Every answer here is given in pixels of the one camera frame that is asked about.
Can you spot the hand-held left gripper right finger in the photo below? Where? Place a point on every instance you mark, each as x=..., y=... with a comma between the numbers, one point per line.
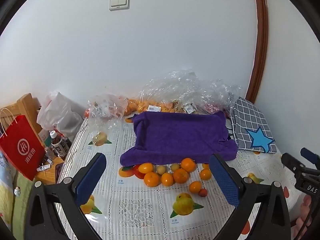
x=223, y=177

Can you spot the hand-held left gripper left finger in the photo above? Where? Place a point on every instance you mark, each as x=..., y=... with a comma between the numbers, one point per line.
x=91, y=177

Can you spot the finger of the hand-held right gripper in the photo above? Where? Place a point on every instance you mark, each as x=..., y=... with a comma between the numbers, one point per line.
x=292, y=162
x=311, y=156

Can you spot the orange tangerine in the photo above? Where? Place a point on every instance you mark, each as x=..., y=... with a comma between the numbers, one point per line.
x=181, y=175
x=188, y=164
x=195, y=187
x=205, y=174
x=151, y=179
x=167, y=179

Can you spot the small red fruit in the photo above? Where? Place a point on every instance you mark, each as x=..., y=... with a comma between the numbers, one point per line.
x=203, y=192

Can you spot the small yellow-green fruit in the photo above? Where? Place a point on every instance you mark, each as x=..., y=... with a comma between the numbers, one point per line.
x=175, y=166
x=160, y=169

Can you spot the oval orange kumquat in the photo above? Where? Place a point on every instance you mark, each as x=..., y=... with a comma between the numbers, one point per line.
x=145, y=168

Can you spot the purple towel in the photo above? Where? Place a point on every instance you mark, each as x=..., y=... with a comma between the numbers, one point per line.
x=175, y=137

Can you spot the person's right hand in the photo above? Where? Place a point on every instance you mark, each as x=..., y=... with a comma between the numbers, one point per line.
x=305, y=207

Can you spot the wooden side table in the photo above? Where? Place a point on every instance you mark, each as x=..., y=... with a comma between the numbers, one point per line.
x=48, y=173

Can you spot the dark tea bottle white cap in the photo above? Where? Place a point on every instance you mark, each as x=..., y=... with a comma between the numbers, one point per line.
x=60, y=147

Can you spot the small glass bottle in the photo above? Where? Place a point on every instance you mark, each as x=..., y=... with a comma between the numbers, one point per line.
x=48, y=153

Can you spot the small white packet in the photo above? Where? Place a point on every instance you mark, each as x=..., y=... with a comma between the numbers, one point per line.
x=43, y=167

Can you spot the grey checked cloth blue star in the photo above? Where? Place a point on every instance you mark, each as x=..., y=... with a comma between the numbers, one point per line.
x=250, y=122

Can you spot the orange-red round fruit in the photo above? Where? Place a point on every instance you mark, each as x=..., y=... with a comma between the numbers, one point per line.
x=86, y=113

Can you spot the green cloth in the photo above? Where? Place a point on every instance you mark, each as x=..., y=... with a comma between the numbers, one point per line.
x=23, y=195

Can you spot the white plastic bag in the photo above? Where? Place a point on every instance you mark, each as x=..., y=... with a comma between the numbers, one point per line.
x=58, y=115

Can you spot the clear plastic bag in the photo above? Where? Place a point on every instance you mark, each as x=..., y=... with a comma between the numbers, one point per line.
x=107, y=107
x=170, y=87
x=220, y=92

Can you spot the red paper bag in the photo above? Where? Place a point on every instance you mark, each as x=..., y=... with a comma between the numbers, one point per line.
x=21, y=150

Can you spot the pile of bagged kumquats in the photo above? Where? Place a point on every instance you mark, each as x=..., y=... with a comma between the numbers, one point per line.
x=140, y=105

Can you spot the wooden chair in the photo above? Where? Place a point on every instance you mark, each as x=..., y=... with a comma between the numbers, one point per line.
x=27, y=105

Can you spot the brown wooden door frame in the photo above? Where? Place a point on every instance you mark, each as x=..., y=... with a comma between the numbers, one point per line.
x=261, y=42

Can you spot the white light switch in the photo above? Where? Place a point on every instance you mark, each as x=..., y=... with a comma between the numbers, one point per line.
x=119, y=2

